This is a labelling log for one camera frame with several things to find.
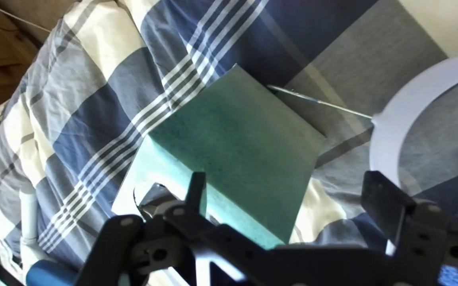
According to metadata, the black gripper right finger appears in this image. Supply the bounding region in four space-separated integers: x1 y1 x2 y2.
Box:
361 170 458 286

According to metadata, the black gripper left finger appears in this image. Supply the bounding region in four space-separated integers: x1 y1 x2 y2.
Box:
76 171 251 286

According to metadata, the light blue tissue box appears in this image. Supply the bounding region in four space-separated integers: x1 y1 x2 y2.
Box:
109 63 329 251

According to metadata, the blue plaid duvet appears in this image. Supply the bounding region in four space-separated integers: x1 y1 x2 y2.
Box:
0 0 458 286

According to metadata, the white power cable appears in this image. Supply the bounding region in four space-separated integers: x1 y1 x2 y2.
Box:
0 1 57 33

